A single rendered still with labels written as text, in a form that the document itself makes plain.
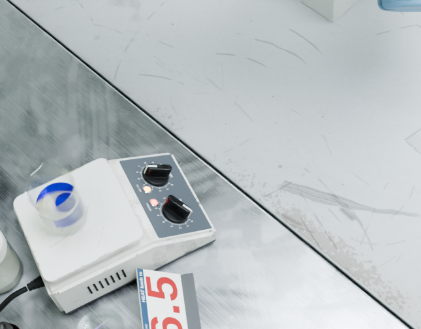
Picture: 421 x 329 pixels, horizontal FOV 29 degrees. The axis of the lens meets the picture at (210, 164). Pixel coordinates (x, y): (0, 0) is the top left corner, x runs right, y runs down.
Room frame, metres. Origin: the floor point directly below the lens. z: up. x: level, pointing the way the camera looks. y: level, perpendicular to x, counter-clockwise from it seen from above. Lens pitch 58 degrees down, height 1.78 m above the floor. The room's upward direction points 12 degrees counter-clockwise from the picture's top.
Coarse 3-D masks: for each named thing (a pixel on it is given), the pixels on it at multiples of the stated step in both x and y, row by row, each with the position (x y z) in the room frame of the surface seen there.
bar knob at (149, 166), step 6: (144, 168) 0.52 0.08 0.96; (150, 168) 0.51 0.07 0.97; (156, 168) 0.51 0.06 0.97; (162, 168) 0.51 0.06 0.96; (168, 168) 0.51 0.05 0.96; (144, 174) 0.51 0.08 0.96; (150, 174) 0.51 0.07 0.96; (156, 174) 0.51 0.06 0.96; (162, 174) 0.51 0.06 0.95; (168, 174) 0.51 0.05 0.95; (150, 180) 0.50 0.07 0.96; (156, 180) 0.50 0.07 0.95; (162, 180) 0.50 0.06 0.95
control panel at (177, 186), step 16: (128, 160) 0.53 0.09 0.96; (144, 160) 0.53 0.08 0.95; (160, 160) 0.54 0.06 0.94; (128, 176) 0.51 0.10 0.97; (176, 176) 0.51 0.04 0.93; (144, 192) 0.48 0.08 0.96; (160, 192) 0.49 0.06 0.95; (176, 192) 0.49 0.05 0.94; (144, 208) 0.46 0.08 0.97; (160, 208) 0.46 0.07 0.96; (192, 208) 0.46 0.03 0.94; (160, 224) 0.44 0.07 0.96; (176, 224) 0.44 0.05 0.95; (192, 224) 0.44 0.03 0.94; (208, 224) 0.44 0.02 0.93
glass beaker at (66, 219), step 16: (48, 160) 0.49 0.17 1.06; (32, 176) 0.47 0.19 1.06; (48, 176) 0.48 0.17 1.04; (64, 176) 0.48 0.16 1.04; (32, 192) 0.46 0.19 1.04; (48, 208) 0.43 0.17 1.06; (64, 208) 0.43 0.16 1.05; (80, 208) 0.45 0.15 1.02; (48, 224) 0.44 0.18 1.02; (64, 224) 0.43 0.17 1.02; (80, 224) 0.44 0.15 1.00
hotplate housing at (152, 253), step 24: (120, 168) 0.52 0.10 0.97; (192, 192) 0.49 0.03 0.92; (144, 216) 0.45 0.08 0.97; (144, 240) 0.42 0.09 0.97; (168, 240) 0.42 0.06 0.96; (192, 240) 0.42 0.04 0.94; (96, 264) 0.40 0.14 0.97; (120, 264) 0.40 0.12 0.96; (144, 264) 0.40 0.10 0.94; (48, 288) 0.39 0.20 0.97; (72, 288) 0.38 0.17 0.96; (96, 288) 0.39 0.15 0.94
